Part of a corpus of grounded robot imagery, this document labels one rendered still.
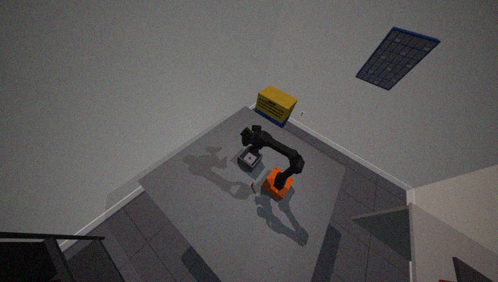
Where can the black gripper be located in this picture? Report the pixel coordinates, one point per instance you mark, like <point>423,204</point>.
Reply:
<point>252,148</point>

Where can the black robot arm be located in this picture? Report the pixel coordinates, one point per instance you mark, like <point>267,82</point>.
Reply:
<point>262,139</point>

